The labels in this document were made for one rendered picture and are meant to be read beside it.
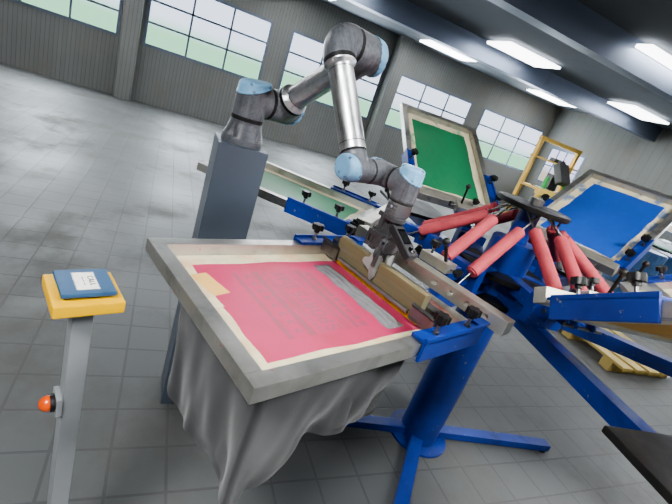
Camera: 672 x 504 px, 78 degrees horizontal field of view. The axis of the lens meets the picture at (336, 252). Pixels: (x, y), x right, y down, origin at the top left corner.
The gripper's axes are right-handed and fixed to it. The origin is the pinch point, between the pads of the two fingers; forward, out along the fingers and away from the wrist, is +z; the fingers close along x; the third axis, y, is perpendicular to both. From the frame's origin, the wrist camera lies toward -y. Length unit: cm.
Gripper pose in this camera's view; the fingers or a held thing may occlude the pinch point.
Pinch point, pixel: (377, 277)
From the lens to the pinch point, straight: 130.8
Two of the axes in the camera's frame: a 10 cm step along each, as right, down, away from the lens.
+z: -3.1, 8.9, 3.4
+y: -6.1, -4.6, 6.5
